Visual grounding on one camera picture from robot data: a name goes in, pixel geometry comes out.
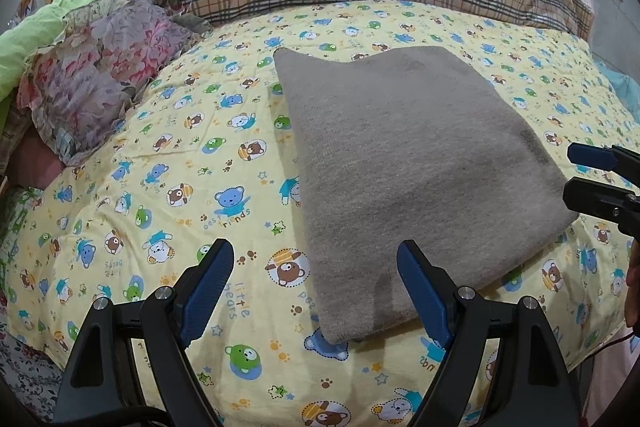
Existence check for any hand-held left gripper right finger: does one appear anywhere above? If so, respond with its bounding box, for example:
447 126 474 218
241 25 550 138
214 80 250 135
396 239 583 427

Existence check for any grey knit garment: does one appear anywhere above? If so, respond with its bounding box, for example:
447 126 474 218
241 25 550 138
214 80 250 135
273 46 580 344

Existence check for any dark floral cloth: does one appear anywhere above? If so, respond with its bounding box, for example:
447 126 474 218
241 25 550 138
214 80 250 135
0 334 66 425

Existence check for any pink cloth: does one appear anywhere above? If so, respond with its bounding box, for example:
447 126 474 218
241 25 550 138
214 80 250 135
7 127 66 188

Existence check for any floral ruffled pillow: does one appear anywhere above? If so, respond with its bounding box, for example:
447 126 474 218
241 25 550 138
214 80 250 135
15 0 213 166

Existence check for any light blue cloth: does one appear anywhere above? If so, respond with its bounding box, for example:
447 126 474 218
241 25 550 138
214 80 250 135
597 61 640 124

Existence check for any yellow bear print bedsheet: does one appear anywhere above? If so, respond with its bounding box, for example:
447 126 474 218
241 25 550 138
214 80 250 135
7 0 638 427

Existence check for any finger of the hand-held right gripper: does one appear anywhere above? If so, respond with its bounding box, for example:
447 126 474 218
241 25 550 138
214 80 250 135
562 177 640 239
567 143 640 184

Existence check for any green blanket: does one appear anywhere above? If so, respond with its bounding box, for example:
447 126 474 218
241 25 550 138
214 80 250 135
0 0 141 102

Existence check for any person's right hand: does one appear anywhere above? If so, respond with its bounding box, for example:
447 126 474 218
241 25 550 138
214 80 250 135
626 241 640 329

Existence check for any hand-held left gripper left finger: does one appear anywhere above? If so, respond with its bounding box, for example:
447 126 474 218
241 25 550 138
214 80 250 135
55 238 236 427

